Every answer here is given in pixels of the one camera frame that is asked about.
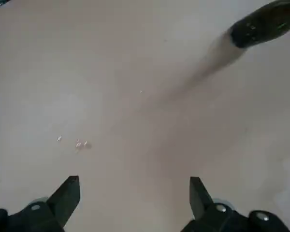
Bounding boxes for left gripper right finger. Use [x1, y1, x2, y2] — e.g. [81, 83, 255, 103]
[179, 176, 290, 232]

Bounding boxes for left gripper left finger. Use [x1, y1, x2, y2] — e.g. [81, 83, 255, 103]
[0, 175, 81, 232]

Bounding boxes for dark glass bottle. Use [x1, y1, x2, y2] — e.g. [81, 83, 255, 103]
[230, 0, 290, 49]

